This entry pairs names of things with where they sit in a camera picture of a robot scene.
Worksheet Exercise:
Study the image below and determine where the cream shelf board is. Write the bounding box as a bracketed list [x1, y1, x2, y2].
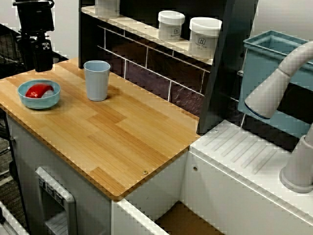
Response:
[81, 6, 215, 66]

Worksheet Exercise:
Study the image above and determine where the white plastic jar with label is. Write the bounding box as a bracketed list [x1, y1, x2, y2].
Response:
[189, 17, 223, 59]

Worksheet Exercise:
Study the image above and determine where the plain white plastic jar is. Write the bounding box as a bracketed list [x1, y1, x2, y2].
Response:
[94, 0, 121, 19]

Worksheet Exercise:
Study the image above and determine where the pale blue plastic cup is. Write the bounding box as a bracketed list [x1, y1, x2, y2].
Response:
[83, 60, 111, 102]

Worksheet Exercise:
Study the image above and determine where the teal plastic bin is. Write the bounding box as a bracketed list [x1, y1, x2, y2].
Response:
[238, 30, 313, 139]

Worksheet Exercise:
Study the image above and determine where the white toy kitchen cabinet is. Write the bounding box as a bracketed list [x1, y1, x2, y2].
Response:
[6, 114, 113, 235]

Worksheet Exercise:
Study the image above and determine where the red and white toy sushi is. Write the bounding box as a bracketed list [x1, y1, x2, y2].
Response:
[25, 83, 54, 99]

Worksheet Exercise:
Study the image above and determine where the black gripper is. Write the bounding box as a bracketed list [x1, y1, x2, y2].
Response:
[15, 2, 55, 72]

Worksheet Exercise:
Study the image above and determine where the light blue bowl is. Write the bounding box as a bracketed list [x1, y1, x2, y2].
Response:
[18, 79, 61, 110]

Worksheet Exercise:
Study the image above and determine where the purple tile backsplash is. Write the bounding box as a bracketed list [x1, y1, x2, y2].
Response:
[96, 24, 212, 117]

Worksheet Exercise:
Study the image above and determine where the black wire rack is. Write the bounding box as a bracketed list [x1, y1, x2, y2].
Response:
[0, 23, 69, 79]

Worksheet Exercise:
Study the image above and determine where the white toy sink unit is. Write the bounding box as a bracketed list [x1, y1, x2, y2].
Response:
[111, 119, 313, 235]

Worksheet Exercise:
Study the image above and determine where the grey toy faucet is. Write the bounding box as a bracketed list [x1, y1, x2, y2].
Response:
[244, 41, 313, 194]

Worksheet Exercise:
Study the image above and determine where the dark hutch frame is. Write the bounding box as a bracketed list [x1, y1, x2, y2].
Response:
[78, 0, 259, 135]

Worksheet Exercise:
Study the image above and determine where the small white plastic jar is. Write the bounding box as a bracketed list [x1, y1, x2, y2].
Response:
[157, 10, 186, 42]

